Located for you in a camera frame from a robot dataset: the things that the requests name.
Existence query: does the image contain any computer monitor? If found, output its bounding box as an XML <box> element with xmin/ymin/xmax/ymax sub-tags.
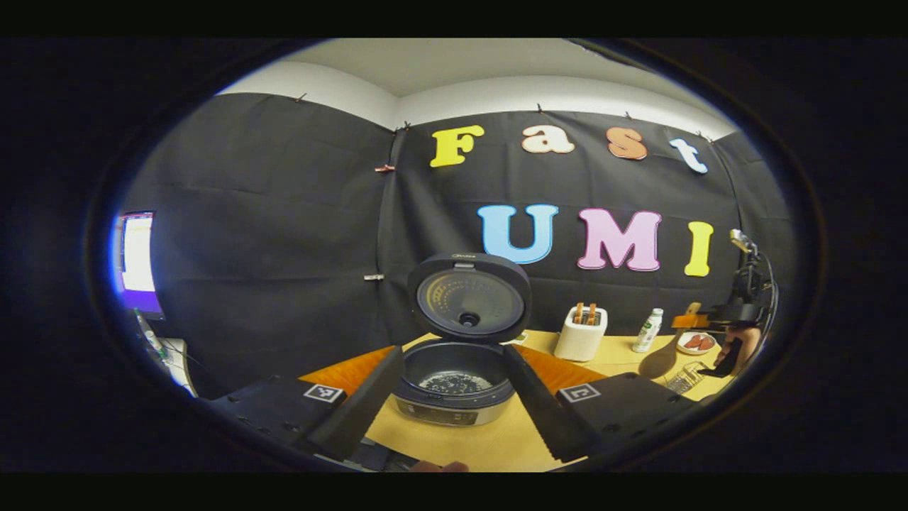
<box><xmin>113</xmin><ymin>211</ymin><xmax>165</xmax><ymax>318</ymax></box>

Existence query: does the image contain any white round plate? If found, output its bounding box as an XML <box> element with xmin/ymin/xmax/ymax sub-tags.
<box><xmin>676</xmin><ymin>331</ymin><xmax>719</xmax><ymax>356</ymax></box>

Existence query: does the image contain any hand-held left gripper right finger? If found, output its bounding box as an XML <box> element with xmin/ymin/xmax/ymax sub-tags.
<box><xmin>502</xmin><ymin>344</ymin><xmax>700</xmax><ymax>462</ymax></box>

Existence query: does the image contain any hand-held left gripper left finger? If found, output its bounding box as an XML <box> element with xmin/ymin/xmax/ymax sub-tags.
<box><xmin>202</xmin><ymin>346</ymin><xmax>406</xmax><ymax>462</ymax></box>

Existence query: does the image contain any black backdrop cloth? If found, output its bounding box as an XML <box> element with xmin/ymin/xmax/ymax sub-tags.
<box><xmin>117</xmin><ymin>92</ymin><xmax>799</xmax><ymax>398</ymax></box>

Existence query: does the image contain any white toaster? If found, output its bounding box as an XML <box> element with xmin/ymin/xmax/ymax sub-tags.
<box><xmin>553</xmin><ymin>304</ymin><xmax>609</xmax><ymax>363</ymax></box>

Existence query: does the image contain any clear chopstick holder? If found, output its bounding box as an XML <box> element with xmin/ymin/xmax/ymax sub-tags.
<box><xmin>665</xmin><ymin>361</ymin><xmax>709</xmax><ymax>395</ymax></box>

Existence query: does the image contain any white milk bottle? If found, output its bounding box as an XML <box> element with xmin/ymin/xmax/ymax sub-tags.
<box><xmin>631</xmin><ymin>307</ymin><xmax>665</xmax><ymax>353</ymax></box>

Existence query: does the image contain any dark grey rice cooker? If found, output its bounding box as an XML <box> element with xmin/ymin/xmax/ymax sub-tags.
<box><xmin>392</xmin><ymin>252</ymin><xmax>533</xmax><ymax>427</ymax></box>

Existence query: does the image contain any wooden spoon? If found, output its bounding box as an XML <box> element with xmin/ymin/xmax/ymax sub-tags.
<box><xmin>637</xmin><ymin>302</ymin><xmax>703</xmax><ymax>381</ymax></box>

